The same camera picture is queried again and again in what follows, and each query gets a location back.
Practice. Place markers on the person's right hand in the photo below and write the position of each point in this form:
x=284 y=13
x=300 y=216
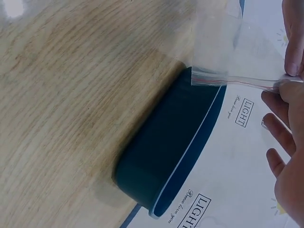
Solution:
x=293 y=180

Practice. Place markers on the person's right thumb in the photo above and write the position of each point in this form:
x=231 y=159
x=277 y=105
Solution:
x=294 y=47

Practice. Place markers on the clear plastic zip bag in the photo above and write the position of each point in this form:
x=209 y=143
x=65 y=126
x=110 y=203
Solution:
x=218 y=47

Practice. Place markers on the dark blue oval container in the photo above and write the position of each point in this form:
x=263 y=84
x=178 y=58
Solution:
x=166 y=133

